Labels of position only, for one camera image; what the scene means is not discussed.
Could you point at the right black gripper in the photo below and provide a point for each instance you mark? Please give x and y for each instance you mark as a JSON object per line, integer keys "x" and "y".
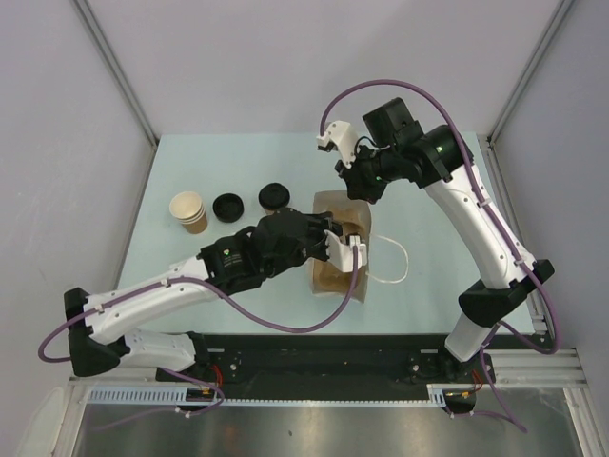
{"x": 356, "y": 188}

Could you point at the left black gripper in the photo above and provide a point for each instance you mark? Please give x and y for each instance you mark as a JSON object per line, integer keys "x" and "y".
{"x": 320, "y": 223}

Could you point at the black plastic cup lid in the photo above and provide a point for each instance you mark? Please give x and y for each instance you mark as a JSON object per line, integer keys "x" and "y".
{"x": 274, "y": 196}

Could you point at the light blue paper bag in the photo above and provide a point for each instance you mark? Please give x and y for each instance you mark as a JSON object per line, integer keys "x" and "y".
{"x": 341, "y": 195}

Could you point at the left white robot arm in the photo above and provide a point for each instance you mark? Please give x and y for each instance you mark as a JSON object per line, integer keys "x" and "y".
{"x": 110, "y": 335}

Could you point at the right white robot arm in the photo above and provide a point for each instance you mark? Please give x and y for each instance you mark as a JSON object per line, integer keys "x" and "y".
{"x": 440, "y": 163}

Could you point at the stack of black lids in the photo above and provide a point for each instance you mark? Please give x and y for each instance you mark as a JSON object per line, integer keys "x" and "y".
{"x": 228, "y": 208}

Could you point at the stack of paper cups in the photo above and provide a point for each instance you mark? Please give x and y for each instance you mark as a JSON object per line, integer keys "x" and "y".
{"x": 188, "y": 209}

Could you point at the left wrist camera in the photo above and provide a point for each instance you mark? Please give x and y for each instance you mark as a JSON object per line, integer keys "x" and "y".
{"x": 349, "y": 255}

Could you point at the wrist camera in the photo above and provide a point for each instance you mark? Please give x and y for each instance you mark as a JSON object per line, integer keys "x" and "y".
{"x": 342, "y": 137}
{"x": 349, "y": 255}

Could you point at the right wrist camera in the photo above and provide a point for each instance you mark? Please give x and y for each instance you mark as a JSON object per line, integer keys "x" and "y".
{"x": 342, "y": 137}

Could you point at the white slotted cable duct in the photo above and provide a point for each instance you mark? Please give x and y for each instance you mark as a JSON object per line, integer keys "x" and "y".
{"x": 191, "y": 396}

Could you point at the aluminium frame post right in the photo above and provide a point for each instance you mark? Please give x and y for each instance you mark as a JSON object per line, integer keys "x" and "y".
{"x": 533, "y": 63}

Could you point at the aluminium frame post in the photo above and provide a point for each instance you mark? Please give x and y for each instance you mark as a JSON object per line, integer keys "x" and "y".
{"x": 533, "y": 63}
{"x": 100, "y": 41}

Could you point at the aluminium frame post left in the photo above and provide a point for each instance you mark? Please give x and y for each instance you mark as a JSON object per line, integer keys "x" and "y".
{"x": 100, "y": 41}

